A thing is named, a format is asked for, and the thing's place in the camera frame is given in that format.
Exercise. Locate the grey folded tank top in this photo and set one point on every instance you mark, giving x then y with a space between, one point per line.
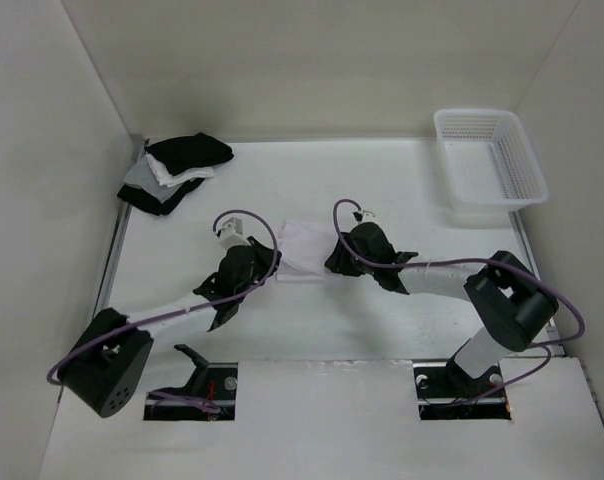
141 176

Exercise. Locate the white plastic basket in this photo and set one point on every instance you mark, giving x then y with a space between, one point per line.
487 161

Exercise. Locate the white tank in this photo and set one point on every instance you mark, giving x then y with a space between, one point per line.
166 179
305 246

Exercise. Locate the bottom black folded tank top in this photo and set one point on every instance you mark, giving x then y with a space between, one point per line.
147 203

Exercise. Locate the white folded tank top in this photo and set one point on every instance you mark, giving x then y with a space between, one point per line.
166 179

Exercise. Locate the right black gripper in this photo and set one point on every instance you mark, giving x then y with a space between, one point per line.
337 263

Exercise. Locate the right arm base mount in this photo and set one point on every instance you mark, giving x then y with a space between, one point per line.
440 399

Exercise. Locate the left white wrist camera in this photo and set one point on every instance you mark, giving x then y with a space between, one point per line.
230 234

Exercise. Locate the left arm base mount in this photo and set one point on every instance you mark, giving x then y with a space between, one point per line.
208 395

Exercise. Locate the black folded tank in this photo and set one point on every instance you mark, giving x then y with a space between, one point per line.
183 153
147 203

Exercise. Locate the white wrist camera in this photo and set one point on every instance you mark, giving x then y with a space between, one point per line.
364 216
230 234

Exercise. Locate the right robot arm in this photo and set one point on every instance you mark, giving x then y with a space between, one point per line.
512 308

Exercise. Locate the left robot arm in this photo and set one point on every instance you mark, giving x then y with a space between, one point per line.
105 366

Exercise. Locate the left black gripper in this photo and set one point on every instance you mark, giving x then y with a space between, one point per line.
264 256

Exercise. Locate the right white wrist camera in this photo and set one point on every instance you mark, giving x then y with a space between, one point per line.
364 216

